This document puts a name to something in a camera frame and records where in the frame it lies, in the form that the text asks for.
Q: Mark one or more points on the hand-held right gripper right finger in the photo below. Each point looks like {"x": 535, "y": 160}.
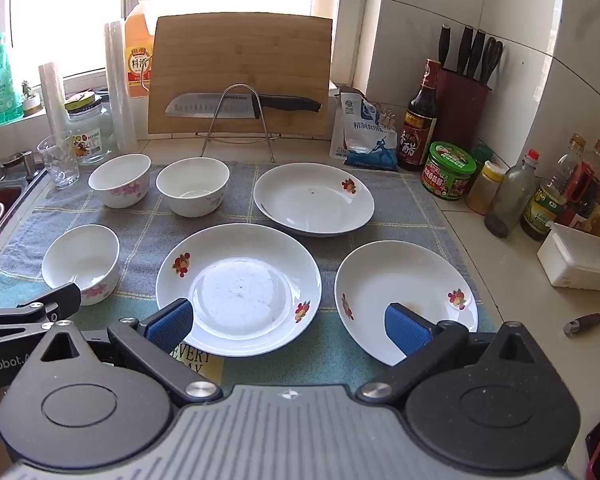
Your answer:
{"x": 405, "y": 329}

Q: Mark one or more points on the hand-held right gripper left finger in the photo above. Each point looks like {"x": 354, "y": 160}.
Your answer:
{"x": 172, "y": 321}

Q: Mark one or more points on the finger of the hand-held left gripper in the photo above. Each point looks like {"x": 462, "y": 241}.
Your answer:
{"x": 50, "y": 300}

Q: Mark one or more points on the white bowl pink flowers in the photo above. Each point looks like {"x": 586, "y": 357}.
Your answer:
{"x": 65, "y": 260}
{"x": 120, "y": 195}

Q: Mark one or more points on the white plate fruit print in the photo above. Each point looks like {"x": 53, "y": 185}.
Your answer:
{"x": 305, "y": 200}
{"x": 380, "y": 280}
{"x": 240, "y": 260}

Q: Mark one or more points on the plain white bowl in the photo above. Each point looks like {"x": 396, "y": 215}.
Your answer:
{"x": 180, "y": 205}

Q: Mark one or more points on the stainless steel sink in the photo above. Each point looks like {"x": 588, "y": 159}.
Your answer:
{"x": 10, "y": 210}

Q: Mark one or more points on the red basin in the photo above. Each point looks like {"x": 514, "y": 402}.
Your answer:
{"x": 0, "y": 195}

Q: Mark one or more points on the grey checked dish towel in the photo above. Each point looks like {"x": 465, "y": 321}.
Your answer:
{"x": 395, "y": 227}

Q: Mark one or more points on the metal sink knob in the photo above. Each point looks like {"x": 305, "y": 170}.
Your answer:
{"x": 28, "y": 165}

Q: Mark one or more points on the clear drinking glass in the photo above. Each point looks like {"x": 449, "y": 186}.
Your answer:
{"x": 60, "y": 170}

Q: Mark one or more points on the yellow lid spice jar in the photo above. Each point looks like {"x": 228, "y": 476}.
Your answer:
{"x": 482, "y": 195}

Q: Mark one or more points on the glass bottle red cap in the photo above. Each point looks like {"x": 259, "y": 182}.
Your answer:
{"x": 505, "y": 205}

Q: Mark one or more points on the green sauce tub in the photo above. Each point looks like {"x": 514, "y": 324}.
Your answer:
{"x": 447, "y": 175}

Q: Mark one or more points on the small potted plant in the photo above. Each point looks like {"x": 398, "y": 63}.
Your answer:
{"x": 31, "y": 102}

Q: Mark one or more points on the green dish soap bottle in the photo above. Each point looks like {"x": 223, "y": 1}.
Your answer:
{"x": 2, "y": 90}

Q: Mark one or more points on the corn oil bottle green label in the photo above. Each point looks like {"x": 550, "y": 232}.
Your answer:
{"x": 545, "y": 205}

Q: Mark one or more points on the white plastic lidded container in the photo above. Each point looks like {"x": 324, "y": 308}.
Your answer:
{"x": 580, "y": 260}

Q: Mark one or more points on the green lid spice jar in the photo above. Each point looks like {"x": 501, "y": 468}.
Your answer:
{"x": 482, "y": 155}

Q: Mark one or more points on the short plastic wrap roll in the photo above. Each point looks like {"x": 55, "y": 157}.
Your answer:
{"x": 52, "y": 95}

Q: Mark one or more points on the white blue salt bag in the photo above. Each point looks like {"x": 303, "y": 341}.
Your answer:
{"x": 365, "y": 140}

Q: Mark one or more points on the dark vinegar bottle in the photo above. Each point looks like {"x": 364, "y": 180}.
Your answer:
{"x": 417, "y": 130}

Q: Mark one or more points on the metal binder clips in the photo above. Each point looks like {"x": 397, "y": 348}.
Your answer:
{"x": 387, "y": 117}

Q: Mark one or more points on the dark red knife block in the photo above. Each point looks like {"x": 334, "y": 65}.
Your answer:
{"x": 460, "y": 110}

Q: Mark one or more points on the tall plastic wrap roll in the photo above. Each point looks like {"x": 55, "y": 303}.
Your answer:
{"x": 120, "y": 85}

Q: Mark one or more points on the orange cooking wine jug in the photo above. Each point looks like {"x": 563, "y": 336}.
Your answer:
{"x": 137, "y": 60}

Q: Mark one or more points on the bamboo cutting board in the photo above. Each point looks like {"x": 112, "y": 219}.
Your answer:
{"x": 240, "y": 55}

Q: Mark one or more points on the black kitchen scissors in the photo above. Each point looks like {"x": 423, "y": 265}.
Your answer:
{"x": 492, "y": 60}

